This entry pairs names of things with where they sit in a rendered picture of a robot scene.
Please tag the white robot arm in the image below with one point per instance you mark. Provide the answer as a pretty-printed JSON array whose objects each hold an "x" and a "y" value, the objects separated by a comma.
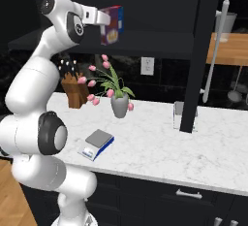
[{"x": 30, "y": 84}]

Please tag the clear rectangular container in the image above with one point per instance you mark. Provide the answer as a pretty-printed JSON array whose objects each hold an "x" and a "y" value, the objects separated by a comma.
[{"x": 176, "y": 116}]

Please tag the pink tulip plant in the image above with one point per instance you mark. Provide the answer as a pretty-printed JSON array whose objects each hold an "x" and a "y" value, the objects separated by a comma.
[{"x": 111, "y": 79}]

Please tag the blue and grey digital scale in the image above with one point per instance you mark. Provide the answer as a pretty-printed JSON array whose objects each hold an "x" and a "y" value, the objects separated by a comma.
[{"x": 98, "y": 141}]

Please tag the grey hanging ladle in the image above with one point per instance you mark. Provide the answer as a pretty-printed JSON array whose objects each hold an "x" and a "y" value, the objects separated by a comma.
[{"x": 234, "y": 94}]

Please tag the wooden shelf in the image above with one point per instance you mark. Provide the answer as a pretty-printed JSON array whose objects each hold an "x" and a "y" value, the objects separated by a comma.
[{"x": 231, "y": 50}]

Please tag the dark cabinet door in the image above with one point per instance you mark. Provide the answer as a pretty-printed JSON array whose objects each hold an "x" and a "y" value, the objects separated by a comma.
[{"x": 197, "y": 58}]

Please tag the purple cereal box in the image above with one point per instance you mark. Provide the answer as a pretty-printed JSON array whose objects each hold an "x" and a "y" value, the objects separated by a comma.
[{"x": 113, "y": 26}]

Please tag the white wall outlet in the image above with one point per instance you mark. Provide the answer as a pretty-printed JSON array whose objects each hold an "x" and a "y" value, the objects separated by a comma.
[{"x": 147, "y": 66}]

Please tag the dark wall cabinet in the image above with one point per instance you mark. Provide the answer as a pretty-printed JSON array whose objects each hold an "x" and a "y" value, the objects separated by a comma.
[{"x": 145, "y": 19}]

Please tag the brown wooden knife block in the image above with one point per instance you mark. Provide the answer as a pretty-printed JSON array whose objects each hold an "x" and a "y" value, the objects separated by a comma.
[{"x": 76, "y": 92}]

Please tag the grey flower vase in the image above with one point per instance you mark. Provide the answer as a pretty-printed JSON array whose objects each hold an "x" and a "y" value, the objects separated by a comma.
[{"x": 119, "y": 107}]

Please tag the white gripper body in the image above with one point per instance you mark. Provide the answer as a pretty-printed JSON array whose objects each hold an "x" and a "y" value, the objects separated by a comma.
[{"x": 102, "y": 17}]

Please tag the dark drawer front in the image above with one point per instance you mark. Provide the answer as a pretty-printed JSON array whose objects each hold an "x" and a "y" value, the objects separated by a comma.
[{"x": 161, "y": 200}]

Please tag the dark base cupboards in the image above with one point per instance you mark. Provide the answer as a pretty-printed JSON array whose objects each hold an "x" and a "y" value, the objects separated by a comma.
[{"x": 122, "y": 200}]

